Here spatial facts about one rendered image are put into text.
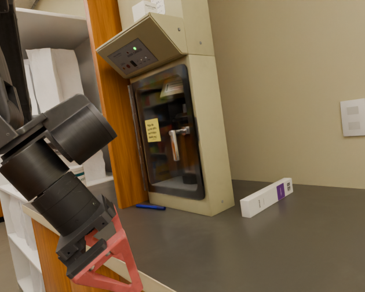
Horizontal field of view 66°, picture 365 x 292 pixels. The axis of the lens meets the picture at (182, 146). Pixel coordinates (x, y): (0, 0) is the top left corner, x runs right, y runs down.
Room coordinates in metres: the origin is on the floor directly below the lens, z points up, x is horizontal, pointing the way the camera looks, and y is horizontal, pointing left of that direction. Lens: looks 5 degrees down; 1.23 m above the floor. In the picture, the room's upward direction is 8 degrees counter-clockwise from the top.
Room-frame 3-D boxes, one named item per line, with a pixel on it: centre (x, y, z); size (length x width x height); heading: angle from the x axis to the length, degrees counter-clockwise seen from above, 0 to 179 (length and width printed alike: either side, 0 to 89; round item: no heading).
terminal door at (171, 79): (0.91, 0.06, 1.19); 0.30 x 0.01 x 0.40; 40
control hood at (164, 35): (0.88, 0.09, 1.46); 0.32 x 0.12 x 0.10; 41
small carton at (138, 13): (0.83, 0.05, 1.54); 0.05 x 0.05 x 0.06; 48
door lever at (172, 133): (0.81, 0.01, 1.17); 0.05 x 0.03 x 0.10; 130
